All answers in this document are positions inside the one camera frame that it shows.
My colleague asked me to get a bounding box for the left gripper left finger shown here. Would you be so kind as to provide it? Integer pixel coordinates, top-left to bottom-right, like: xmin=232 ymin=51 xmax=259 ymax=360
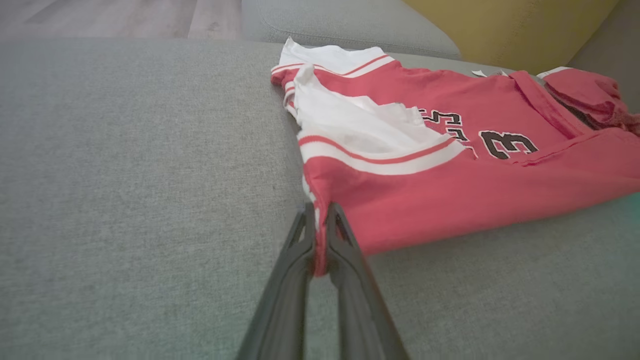
xmin=235 ymin=202 xmax=317 ymax=360

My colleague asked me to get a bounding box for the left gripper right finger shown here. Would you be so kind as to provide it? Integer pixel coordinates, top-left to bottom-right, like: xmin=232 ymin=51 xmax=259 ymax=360
xmin=325 ymin=202 xmax=411 ymax=360

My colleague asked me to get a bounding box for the red shorts white trim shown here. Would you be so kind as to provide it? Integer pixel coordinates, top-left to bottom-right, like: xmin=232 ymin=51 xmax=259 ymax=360
xmin=537 ymin=66 xmax=640 ymax=137

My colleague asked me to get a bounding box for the yellow cushion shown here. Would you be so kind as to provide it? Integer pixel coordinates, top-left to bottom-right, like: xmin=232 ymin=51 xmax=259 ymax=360
xmin=402 ymin=0 xmax=621 ymax=76

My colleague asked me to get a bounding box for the red white basketball jersey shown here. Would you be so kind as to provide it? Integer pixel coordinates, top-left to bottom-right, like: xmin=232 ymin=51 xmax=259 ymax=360
xmin=270 ymin=37 xmax=640 ymax=276

